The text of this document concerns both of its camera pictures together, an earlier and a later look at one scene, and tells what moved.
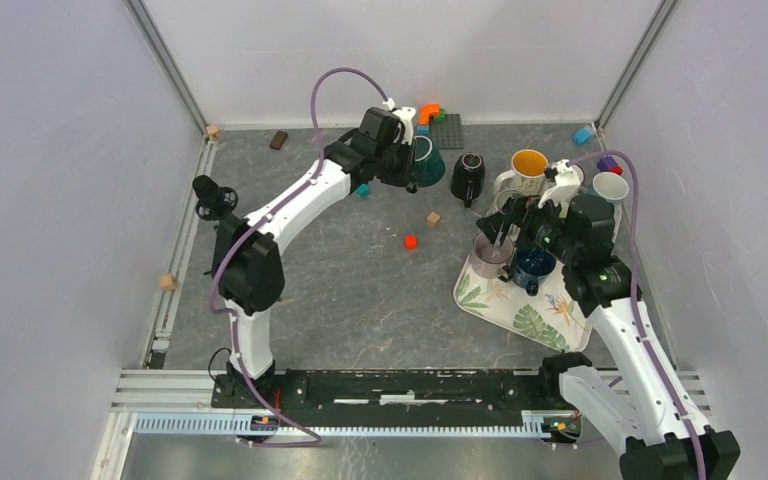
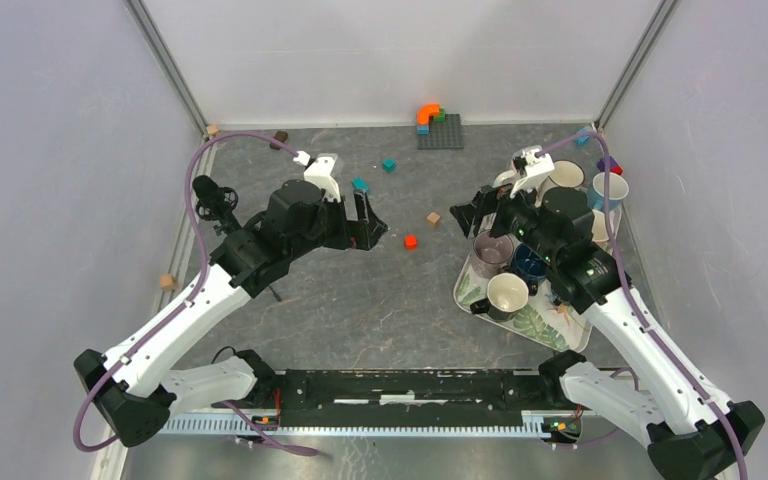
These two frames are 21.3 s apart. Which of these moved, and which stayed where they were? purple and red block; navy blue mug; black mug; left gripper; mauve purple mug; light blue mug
Moved: black mug; left gripper
Stayed: purple and red block; mauve purple mug; light blue mug; navy blue mug
